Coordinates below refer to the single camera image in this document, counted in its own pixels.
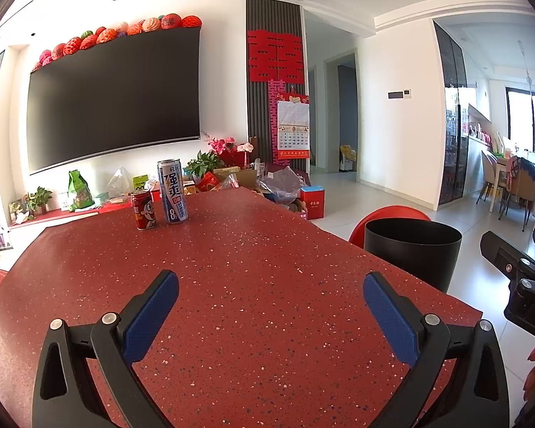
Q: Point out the red paper wall decoration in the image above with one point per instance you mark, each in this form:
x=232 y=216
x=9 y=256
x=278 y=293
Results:
x=272 y=55

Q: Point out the white plastic bag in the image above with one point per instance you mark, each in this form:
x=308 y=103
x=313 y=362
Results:
x=118 y=183

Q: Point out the pink lattice paper hanging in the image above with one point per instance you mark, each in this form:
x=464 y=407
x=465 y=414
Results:
x=273 y=120

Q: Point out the red gift bag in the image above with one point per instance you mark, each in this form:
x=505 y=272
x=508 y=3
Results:
x=209 y=182

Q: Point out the purple plastic bag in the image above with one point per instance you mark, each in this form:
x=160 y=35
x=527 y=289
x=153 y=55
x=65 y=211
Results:
x=281 y=185

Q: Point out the grey dining chair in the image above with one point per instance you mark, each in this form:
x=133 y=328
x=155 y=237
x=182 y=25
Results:
x=488 y=176

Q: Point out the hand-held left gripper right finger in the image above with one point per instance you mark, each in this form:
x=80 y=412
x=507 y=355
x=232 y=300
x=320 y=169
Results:
x=390 y=319

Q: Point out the low console with red top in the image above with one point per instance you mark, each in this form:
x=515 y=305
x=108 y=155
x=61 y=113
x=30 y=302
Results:
x=71 y=216

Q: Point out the small red drink can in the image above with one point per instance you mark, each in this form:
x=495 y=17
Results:
x=143 y=212

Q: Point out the large black television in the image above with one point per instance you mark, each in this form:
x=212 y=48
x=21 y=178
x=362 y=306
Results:
x=116 y=102

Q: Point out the wall calendar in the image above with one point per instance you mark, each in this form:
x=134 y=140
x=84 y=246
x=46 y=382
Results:
x=293 y=138

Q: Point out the dining chair with blue garment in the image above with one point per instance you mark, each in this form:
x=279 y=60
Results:
x=524 y=183

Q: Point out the pink flower bouquet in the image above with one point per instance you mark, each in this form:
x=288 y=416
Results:
x=218 y=143

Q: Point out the black wall control panel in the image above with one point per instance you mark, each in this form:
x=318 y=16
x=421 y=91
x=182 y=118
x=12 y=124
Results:
x=395 y=95

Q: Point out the cardboard box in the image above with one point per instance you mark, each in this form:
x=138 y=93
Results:
x=245 y=178

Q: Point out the white sideboard with items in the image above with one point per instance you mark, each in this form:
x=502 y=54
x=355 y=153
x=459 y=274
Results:
x=477 y=151

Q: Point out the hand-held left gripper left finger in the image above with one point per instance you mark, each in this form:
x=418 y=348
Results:
x=154 y=314

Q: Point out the row of red paper lanterns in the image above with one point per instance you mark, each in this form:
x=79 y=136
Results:
x=151 y=23

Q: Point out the tall black glass cabinet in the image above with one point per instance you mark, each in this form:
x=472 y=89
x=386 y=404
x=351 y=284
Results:
x=452 y=142

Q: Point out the red gift box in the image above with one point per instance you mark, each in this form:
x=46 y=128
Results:
x=312 y=203

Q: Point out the small pale pink flowers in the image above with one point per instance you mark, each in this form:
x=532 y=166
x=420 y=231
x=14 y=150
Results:
x=245 y=147

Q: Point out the black trash bin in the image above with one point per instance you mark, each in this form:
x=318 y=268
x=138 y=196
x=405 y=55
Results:
x=410 y=254

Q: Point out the small potted plant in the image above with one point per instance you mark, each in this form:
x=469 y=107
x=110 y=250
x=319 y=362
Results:
x=38 y=198

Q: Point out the small green box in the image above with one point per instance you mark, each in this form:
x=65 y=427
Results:
x=139 y=183

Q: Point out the green snack bag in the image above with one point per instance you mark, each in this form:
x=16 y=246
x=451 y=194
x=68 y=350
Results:
x=80 y=191

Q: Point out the green leafy potted plant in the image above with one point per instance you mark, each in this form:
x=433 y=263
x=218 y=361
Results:
x=203 y=165

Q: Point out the tall silver drink can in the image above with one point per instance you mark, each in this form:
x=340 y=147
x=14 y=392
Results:
x=171 y=191

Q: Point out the dark framed window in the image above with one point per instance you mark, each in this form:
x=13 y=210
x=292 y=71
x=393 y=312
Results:
x=528 y=125

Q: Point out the white dining table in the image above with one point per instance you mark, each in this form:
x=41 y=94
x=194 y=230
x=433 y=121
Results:
x=501 y=171

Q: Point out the dark slatted wall panel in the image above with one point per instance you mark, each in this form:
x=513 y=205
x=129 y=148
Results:
x=254 y=111

